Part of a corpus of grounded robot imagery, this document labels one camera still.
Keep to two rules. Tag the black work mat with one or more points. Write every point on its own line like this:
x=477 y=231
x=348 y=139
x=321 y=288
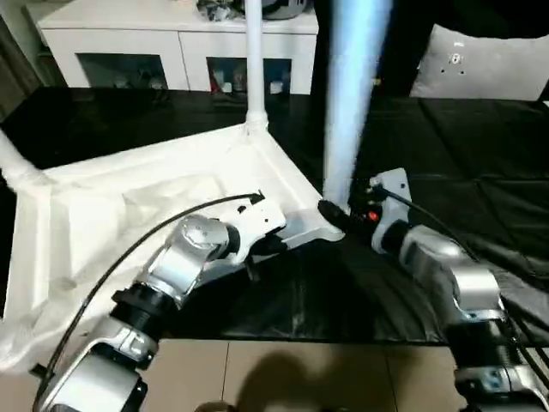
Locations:
x=472 y=171

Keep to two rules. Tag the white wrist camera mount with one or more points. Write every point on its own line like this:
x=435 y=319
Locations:
x=257 y=219
x=394 y=193

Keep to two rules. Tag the grey curtain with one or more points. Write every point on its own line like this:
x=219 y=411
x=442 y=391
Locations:
x=17 y=68

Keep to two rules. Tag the white plastic table leg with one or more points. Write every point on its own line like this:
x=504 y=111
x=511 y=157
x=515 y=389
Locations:
x=347 y=107
x=13 y=156
x=256 y=64

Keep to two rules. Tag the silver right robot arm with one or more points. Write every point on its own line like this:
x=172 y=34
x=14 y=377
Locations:
x=450 y=274

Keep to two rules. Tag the black sofa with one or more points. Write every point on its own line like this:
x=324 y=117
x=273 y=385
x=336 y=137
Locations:
x=407 y=26

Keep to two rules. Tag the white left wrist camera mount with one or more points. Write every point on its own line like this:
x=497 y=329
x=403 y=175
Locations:
x=257 y=219

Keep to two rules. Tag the white cabinet with glass doors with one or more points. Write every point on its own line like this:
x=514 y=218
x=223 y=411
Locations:
x=128 y=38

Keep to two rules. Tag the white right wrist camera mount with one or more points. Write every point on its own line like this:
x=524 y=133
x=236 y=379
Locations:
x=394 y=193

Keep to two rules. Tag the small red bottle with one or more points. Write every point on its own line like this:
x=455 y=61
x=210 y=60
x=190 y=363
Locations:
x=216 y=81

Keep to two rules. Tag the white plastic table top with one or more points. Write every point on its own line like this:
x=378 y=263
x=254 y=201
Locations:
x=107 y=206

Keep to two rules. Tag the dark robot foot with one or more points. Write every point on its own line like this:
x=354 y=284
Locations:
x=216 y=407

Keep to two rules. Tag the small white cup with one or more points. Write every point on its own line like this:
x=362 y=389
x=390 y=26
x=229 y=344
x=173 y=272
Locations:
x=274 y=86

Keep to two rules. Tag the light grey pillow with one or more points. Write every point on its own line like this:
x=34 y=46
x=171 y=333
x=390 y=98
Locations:
x=484 y=64

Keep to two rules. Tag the white printed bottle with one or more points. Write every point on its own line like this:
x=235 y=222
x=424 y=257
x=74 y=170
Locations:
x=238 y=81

